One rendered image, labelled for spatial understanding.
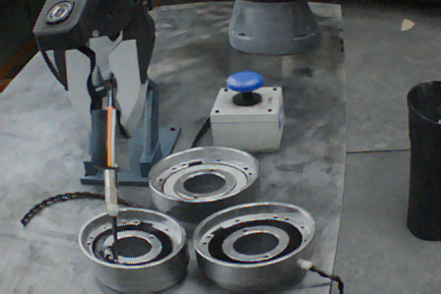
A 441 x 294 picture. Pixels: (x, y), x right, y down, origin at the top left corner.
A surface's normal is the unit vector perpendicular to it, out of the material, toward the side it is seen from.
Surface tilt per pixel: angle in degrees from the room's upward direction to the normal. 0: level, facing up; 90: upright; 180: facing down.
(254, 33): 72
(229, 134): 90
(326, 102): 0
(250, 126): 90
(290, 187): 0
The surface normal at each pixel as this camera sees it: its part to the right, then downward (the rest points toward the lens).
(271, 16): -0.15, 0.15
